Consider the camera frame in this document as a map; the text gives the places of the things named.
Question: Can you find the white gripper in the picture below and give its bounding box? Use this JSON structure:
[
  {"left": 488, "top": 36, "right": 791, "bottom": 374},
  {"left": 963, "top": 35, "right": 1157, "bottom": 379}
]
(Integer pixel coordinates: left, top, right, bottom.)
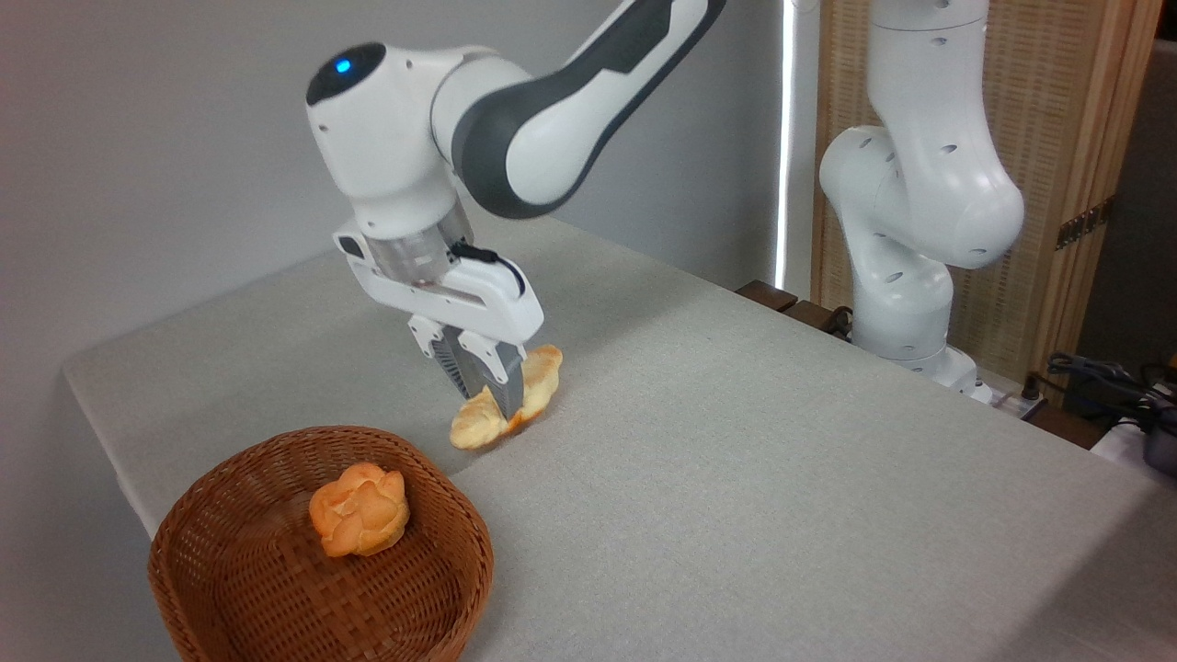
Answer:
[{"left": 333, "top": 218, "right": 545, "bottom": 429}]

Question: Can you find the long twisted bread loaf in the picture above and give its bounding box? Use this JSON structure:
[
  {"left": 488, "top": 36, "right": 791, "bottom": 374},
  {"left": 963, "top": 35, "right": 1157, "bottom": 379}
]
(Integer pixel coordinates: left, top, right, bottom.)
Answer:
[{"left": 449, "top": 345, "right": 564, "bottom": 451}]

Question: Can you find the round orange bread roll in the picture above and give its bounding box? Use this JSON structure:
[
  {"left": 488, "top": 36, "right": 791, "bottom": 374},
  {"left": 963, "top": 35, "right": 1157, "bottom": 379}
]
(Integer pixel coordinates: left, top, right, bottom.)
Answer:
[{"left": 308, "top": 462, "right": 411, "bottom": 558}]

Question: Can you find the brown wicker basket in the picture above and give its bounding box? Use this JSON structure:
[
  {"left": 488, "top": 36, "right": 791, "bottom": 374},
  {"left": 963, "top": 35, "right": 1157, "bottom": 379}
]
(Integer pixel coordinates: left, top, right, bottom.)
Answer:
[{"left": 148, "top": 425, "right": 496, "bottom": 662}]

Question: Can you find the grey tablecloth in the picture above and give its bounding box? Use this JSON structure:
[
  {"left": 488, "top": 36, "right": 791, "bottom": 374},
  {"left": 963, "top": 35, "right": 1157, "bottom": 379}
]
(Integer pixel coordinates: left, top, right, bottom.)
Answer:
[{"left": 63, "top": 207, "right": 1177, "bottom": 662}]

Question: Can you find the dark brown wooden block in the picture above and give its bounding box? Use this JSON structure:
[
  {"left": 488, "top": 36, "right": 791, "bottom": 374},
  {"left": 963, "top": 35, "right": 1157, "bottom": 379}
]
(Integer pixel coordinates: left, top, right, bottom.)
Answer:
[
  {"left": 736, "top": 280, "right": 799, "bottom": 314},
  {"left": 782, "top": 300, "right": 852, "bottom": 339}
]

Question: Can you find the white power strip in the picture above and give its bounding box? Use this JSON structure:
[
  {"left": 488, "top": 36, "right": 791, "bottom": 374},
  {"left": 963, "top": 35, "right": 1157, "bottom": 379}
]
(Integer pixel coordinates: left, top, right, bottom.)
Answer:
[{"left": 986, "top": 384, "right": 1049, "bottom": 422}]

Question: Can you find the dark metal screen hinge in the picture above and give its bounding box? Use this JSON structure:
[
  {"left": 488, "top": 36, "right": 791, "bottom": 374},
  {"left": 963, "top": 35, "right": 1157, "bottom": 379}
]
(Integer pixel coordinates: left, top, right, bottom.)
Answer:
[{"left": 1055, "top": 197, "right": 1116, "bottom": 251}]

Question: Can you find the wooden rattan folding screen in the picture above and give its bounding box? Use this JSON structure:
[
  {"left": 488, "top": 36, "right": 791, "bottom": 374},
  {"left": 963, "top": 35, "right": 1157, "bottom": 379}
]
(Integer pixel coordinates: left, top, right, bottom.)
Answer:
[{"left": 812, "top": 0, "right": 1165, "bottom": 389}]

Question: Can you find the dark grey device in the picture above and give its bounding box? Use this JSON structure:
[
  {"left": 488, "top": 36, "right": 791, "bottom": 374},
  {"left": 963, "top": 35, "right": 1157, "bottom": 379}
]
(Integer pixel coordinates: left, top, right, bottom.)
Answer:
[{"left": 1143, "top": 406, "right": 1177, "bottom": 476}]

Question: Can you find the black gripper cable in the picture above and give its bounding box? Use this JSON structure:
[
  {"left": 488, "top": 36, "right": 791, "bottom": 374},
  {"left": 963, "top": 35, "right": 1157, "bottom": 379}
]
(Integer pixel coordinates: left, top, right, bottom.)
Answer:
[{"left": 450, "top": 240, "right": 528, "bottom": 298}]

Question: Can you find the black cable bundle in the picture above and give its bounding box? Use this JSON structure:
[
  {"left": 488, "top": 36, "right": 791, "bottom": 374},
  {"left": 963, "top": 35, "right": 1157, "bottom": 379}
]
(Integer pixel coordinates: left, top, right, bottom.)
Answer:
[{"left": 1046, "top": 352, "right": 1177, "bottom": 433}]

